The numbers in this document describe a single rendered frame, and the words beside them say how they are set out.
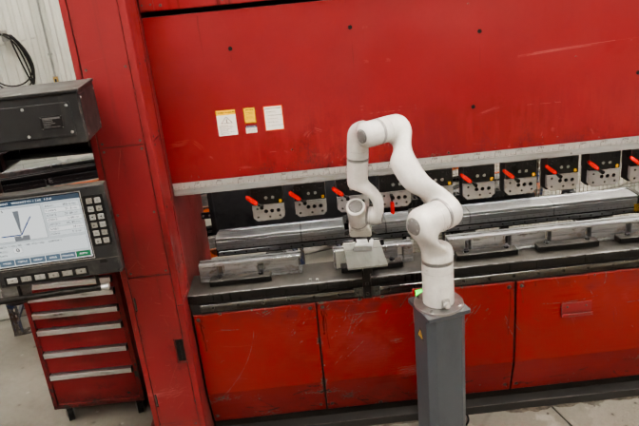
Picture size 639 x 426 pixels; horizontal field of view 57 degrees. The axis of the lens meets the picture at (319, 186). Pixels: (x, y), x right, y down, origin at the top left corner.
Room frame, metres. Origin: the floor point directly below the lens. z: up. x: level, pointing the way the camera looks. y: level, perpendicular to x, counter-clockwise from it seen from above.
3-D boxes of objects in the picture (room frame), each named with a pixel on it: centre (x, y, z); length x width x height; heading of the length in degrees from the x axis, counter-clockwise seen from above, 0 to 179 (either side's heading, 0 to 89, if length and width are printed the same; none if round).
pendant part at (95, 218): (2.10, 1.01, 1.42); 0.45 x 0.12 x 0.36; 96
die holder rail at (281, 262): (2.65, 0.37, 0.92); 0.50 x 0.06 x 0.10; 91
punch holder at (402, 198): (2.66, -0.35, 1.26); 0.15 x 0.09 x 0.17; 91
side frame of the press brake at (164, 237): (2.81, 0.80, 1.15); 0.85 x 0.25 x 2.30; 1
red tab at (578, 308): (2.52, -1.20, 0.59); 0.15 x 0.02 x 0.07; 91
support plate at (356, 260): (2.51, -0.18, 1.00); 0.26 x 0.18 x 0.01; 1
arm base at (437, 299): (2.01, -0.42, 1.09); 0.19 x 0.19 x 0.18
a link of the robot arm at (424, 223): (1.99, -0.39, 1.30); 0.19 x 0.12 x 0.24; 125
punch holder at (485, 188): (2.67, -0.75, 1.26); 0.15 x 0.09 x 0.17; 91
